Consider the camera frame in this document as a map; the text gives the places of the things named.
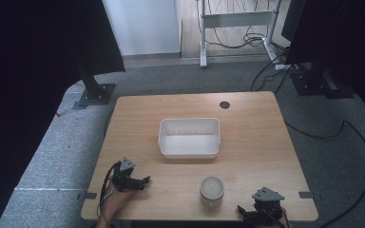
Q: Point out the black stand base plate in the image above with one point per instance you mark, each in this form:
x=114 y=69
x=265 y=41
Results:
x=316 y=85

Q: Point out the white metal desk frame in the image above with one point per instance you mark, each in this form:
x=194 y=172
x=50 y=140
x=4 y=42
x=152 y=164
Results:
x=234 y=19

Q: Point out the clear jar with white lid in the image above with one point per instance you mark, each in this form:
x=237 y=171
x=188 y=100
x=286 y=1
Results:
x=211 y=190

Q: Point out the dark round table grommet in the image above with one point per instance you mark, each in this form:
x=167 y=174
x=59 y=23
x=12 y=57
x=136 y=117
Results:
x=224 y=105

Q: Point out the black metal stand with base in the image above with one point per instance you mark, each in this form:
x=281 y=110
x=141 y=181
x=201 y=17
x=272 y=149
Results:
x=93 y=90

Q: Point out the black curtain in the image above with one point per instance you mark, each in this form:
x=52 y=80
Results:
x=28 y=79
x=345 y=41

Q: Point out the grey tape marker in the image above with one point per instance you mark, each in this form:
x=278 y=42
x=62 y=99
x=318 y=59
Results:
x=88 y=195
x=309 y=195

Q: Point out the person's left hand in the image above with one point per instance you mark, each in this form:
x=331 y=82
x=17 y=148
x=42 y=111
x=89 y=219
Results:
x=115 y=201

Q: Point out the dark monitor panel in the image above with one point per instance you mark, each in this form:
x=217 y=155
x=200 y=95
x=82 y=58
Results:
x=293 y=19

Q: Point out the white plastic bin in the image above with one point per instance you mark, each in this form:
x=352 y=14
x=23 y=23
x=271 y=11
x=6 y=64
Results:
x=189 y=144

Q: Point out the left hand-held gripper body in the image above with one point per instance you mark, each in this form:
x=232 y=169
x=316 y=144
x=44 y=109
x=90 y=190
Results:
x=124 y=177

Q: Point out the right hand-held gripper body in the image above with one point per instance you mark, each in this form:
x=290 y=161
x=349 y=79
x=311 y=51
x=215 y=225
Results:
x=267 y=202

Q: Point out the white power strip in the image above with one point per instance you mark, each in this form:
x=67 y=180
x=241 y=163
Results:
x=285 y=66

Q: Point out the person's right hand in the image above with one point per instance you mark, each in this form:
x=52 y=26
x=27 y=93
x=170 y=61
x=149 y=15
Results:
x=285 y=219

